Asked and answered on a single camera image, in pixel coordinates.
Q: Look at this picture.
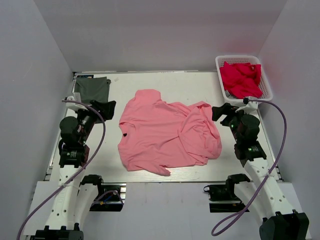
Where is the blue label sticker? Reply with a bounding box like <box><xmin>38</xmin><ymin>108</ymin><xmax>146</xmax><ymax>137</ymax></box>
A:
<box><xmin>74</xmin><ymin>74</ymin><xmax>94</xmax><ymax>79</ymax></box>

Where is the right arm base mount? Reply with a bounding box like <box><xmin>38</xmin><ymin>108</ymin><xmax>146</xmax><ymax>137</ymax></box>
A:
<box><xmin>203</xmin><ymin>184</ymin><xmax>245</xmax><ymax>213</ymax></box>

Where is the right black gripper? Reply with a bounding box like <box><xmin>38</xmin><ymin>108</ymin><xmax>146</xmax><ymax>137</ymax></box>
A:
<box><xmin>212</xmin><ymin>102</ymin><xmax>251</xmax><ymax>143</ymax></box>

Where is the red t-shirt in basket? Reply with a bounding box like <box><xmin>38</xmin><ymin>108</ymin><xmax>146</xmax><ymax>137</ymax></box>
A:
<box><xmin>219</xmin><ymin>62</ymin><xmax>263</xmax><ymax>99</ymax></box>

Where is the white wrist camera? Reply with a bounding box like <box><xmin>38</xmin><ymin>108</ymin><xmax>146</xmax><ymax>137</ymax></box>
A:
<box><xmin>62</xmin><ymin>92</ymin><xmax>85</xmax><ymax>112</ymax></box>
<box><xmin>235</xmin><ymin>96</ymin><xmax>259</xmax><ymax>114</ymax></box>

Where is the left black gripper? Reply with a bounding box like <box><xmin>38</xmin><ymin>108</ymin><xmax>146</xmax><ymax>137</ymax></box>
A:
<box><xmin>74</xmin><ymin>100</ymin><xmax>116</xmax><ymax>144</ymax></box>

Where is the pink t-shirt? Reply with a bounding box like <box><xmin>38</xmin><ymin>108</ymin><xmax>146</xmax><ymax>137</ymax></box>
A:
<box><xmin>118</xmin><ymin>89</ymin><xmax>222</xmax><ymax>177</ymax></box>

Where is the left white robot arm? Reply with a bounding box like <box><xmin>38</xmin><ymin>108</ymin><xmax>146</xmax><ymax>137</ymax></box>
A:
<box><xmin>33</xmin><ymin>97</ymin><xmax>116</xmax><ymax>240</ymax></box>

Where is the folded dark grey t-shirt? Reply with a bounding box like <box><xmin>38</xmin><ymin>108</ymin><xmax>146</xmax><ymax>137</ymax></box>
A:
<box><xmin>74</xmin><ymin>77</ymin><xmax>111</xmax><ymax>104</ymax></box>

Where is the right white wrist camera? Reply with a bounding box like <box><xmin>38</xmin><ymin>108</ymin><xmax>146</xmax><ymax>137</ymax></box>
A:
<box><xmin>235</xmin><ymin>96</ymin><xmax>259</xmax><ymax>114</ymax></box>

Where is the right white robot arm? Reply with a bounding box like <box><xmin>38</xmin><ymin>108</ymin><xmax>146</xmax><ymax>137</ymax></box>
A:
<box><xmin>211</xmin><ymin>98</ymin><xmax>310</xmax><ymax>240</ymax></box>

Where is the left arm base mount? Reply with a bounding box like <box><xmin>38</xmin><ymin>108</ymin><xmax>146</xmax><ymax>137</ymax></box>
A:
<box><xmin>89</xmin><ymin>183</ymin><xmax>127</xmax><ymax>213</ymax></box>

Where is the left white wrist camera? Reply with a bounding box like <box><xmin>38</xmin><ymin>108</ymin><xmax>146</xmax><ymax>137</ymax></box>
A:
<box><xmin>62</xmin><ymin>92</ymin><xmax>85</xmax><ymax>112</ymax></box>

